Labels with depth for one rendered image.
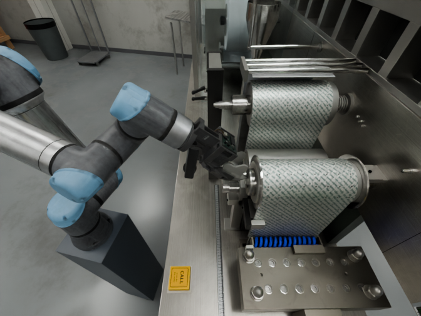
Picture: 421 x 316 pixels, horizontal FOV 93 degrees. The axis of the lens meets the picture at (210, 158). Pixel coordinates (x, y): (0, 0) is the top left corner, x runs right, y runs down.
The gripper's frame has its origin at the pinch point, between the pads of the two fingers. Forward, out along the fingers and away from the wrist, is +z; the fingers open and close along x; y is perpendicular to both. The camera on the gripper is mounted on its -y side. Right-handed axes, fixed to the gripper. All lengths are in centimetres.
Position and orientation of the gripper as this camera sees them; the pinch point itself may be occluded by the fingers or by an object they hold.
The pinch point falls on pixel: (240, 174)
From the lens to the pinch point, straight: 56.4
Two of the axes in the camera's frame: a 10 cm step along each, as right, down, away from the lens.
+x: -0.1, -7.3, 6.8
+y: 6.4, -5.3, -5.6
